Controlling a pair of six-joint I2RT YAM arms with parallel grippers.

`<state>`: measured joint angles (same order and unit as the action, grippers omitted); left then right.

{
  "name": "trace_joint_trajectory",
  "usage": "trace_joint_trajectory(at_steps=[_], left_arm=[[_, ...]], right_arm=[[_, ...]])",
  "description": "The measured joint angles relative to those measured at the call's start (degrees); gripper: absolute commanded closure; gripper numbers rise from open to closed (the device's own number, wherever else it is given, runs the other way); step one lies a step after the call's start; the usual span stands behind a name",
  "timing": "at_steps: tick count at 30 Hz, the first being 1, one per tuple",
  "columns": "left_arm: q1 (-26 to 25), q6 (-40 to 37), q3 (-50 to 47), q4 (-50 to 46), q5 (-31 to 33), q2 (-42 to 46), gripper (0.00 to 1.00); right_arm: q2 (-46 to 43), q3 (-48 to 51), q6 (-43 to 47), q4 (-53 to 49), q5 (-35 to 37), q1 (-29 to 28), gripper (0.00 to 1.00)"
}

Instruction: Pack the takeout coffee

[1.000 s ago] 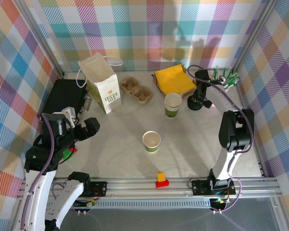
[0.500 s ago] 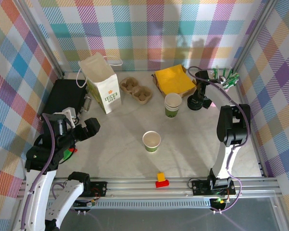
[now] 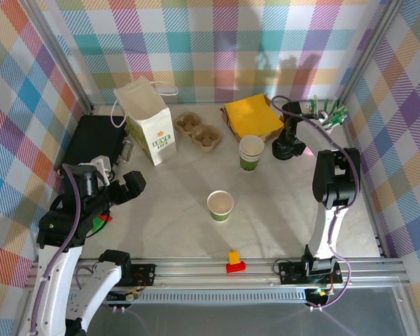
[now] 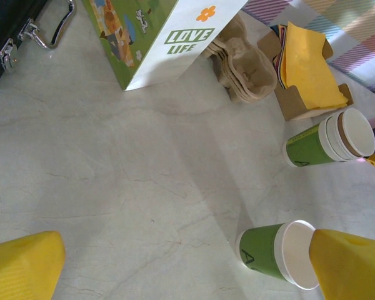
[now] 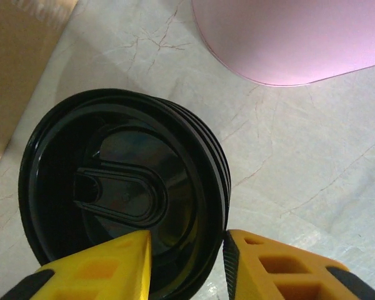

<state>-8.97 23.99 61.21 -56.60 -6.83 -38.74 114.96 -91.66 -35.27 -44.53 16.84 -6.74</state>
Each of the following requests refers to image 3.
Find brown pulp cup carrier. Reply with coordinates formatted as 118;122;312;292
174;111;223;153

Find yellow paper napkin stack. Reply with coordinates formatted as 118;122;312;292
224;94;285;139

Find green toy block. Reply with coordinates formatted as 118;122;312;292
92;216;108;235

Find clear acrylic panel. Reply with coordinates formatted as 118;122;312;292
90;278;416;336

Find grey slotted cable duct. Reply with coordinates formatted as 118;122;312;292
106;291;311;305

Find aluminium frame rail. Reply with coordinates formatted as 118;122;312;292
24;257;409;291

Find white printed paper bag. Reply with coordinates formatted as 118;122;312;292
111;76;179;167

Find black case silver latches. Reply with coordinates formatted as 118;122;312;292
60;114;134;173

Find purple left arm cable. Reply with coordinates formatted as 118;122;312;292
29;163;82;333

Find aluminium frame post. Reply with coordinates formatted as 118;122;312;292
335;0;405;102
27;0;95;112

